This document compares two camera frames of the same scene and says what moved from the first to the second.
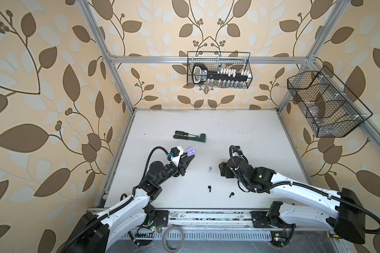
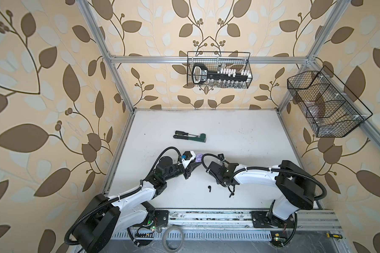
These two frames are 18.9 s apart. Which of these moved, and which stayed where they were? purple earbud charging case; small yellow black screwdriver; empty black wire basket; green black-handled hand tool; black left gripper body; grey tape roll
Moved: black left gripper body; purple earbud charging case
Stayed: green black-handled hand tool; empty black wire basket; grey tape roll; small yellow black screwdriver
